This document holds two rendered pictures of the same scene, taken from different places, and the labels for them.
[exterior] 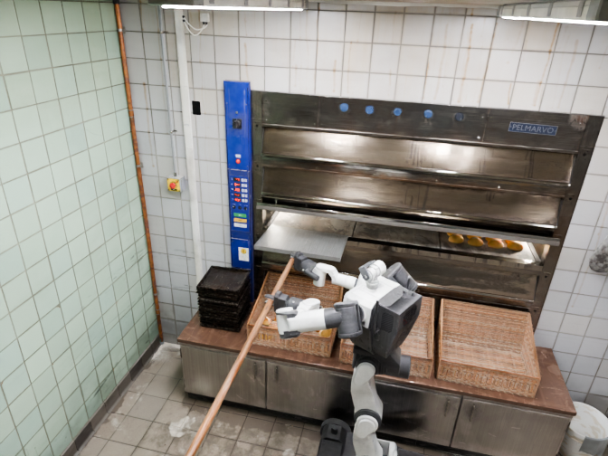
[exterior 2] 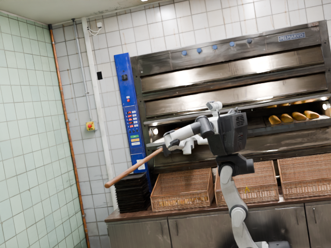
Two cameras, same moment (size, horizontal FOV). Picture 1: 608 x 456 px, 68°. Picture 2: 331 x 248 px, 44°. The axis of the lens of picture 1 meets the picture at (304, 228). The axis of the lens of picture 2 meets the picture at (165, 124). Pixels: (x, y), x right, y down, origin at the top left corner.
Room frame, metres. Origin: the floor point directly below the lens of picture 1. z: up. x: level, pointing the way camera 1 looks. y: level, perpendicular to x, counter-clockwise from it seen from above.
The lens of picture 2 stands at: (-1.47, 0.04, 1.58)
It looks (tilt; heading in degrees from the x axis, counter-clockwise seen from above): 3 degrees down; 1
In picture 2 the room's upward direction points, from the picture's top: 9 degrees counter-clockwise
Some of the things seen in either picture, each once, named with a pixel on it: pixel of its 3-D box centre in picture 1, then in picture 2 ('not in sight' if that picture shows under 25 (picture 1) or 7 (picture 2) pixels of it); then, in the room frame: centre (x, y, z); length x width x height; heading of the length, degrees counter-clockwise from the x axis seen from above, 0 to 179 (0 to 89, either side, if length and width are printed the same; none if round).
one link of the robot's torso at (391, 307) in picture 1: (380, 315); (225, 132); (1.73, -0.37, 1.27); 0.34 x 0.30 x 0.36; 139
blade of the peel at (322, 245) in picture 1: (302, 240); (177, 139); (2.60, 0.00, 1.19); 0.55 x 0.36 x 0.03; 78
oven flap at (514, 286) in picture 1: (392, 267); (239, 146); (2.60, -0.60, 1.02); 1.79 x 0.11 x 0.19; 78
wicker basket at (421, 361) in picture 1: (388, 328); (246, 182); (2.33, -0.57, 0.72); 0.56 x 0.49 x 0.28; 78
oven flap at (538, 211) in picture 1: (402, 194); (231, 95); (2.60, -0.60, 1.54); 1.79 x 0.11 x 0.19; 78
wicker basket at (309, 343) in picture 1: (297, 311); (182, 188); (2.48, 0.03, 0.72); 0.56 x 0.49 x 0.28; 78
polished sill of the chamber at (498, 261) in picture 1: (394, 247); (237, 133); (2.62, -0.60, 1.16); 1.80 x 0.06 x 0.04; 78
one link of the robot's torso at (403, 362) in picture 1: (382, 357); (235, 164); (1.74, -0.41, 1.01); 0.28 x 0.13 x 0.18; 78
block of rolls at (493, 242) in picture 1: (480, 225); (292, 116); (2.91, -1.26, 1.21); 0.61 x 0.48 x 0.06; 168
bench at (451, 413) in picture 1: (361, 376); (238, 228); (2.34, -0.43, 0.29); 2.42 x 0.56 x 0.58; 78
